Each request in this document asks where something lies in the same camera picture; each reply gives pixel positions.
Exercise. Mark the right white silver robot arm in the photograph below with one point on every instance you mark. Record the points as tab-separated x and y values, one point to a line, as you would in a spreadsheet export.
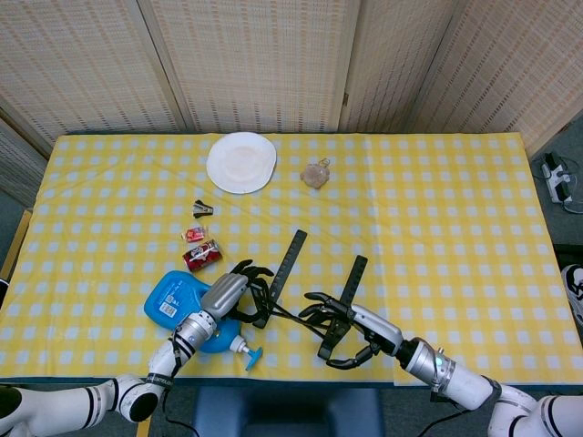
464	382

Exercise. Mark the white paper plate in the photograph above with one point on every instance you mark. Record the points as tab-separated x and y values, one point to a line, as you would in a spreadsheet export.
241	164

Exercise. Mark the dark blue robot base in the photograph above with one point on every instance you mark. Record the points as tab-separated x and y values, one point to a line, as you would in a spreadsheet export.
287	412

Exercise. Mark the beige woven folding screen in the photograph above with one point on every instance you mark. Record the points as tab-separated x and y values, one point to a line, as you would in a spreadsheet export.
250	68

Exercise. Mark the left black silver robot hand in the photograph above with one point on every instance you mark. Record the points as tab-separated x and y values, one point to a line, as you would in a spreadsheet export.
223	293

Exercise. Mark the dented red soda can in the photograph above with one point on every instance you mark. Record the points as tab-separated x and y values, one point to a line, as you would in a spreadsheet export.
202	257

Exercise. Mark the black staple remover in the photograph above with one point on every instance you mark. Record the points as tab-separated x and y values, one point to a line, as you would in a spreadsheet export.
202	208

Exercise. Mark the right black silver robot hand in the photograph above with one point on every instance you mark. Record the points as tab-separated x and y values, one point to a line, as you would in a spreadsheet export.
378	330

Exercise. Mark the small red snack packet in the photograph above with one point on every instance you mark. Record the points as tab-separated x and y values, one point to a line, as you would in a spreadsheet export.
194	233

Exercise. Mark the white power strip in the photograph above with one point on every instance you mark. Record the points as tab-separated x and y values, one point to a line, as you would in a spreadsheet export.
555	179

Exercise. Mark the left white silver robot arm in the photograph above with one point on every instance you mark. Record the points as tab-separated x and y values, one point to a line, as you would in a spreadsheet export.
159	364

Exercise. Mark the black folding laptop stand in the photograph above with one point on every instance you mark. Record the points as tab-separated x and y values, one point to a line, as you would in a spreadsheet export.
291	255

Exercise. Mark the black white sneaker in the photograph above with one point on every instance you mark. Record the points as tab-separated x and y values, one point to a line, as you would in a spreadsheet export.
573	291

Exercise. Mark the yellow white checked tablecloth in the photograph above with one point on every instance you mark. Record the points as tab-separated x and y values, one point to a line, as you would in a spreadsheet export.
455	227

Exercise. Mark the blue pump detergent bottle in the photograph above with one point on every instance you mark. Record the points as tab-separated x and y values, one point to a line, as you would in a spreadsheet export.
168	300

